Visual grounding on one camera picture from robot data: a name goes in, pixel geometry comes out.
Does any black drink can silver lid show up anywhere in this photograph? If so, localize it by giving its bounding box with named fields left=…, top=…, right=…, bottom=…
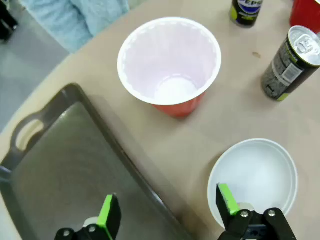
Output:
left=260, top=25, right=320, bottom=102

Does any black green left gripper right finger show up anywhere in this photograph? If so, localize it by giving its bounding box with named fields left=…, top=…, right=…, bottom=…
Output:
left=216, top=183, right=298, bottom=240

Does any red plastic cup white inside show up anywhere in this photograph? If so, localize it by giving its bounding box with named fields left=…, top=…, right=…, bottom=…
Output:
left=289, top=0, right=320, bottom=35
left=116, top=16, right=223, bottom=118

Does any dark brown serving tray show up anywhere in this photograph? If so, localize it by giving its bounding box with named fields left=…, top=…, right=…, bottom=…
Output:
left=0, top=83, right=193, bottom=240

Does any black Pepsi can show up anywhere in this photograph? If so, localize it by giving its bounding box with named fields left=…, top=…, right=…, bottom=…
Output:
left=229, top=0, right=265, bottom=28

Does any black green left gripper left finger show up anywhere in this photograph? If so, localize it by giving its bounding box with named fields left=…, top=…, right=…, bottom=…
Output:
left=54, top=193, right=123, bottom=240

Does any person in light blue clothes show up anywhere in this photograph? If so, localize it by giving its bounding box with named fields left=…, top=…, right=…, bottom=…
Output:
left=24, top=0, right=130, bottom=54

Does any black shoe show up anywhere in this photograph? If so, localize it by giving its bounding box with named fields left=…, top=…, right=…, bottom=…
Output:
left=0, top=0, right=19, bottom=41

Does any white foam bowl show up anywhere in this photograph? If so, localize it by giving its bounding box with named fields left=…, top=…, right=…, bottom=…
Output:
left=206, top=138, right=299, bottom=230

